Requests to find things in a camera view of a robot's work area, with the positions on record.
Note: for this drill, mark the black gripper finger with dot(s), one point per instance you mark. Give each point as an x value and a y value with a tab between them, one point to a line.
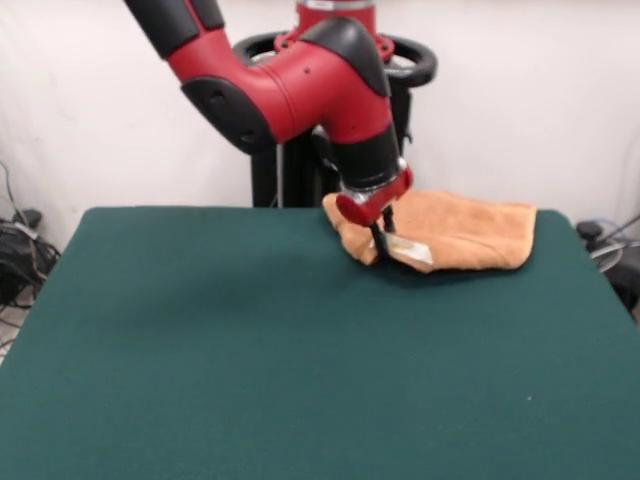
380	245
391	220

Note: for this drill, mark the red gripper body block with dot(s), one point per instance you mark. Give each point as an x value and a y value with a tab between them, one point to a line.
370	207

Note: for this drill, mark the orange terry towel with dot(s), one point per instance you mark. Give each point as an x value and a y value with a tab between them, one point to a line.
465	230

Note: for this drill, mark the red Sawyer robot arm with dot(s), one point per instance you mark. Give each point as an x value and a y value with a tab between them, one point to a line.
300	90

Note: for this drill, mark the dark green table cloth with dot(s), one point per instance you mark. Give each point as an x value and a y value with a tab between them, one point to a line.
200	325

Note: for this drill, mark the black oval floor object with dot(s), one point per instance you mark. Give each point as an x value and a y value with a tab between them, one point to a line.
590	229

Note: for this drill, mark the grey round base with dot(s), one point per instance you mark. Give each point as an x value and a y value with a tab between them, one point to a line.
607	255

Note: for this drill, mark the small black oval object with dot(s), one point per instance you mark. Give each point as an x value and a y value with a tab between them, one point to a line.
32	217

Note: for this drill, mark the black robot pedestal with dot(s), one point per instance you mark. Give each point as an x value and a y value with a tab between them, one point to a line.
265	185

